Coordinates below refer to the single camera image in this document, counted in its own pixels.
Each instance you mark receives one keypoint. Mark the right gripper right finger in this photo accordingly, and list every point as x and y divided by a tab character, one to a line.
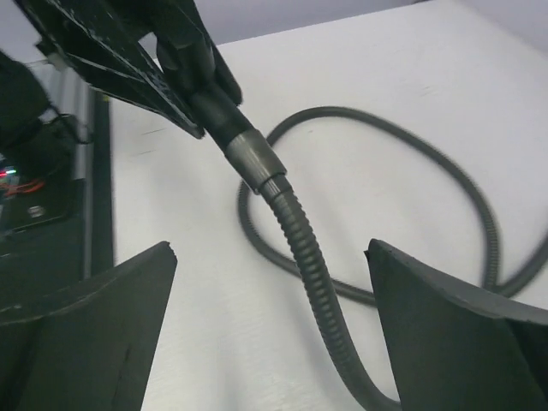
455	346

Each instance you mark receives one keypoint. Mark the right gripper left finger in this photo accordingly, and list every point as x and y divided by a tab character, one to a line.
90	345

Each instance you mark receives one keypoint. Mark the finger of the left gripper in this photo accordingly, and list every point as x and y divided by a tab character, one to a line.
185	50
91	38

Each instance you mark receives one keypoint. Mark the black threaded elbow fitting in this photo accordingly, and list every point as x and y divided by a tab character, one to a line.
214	113

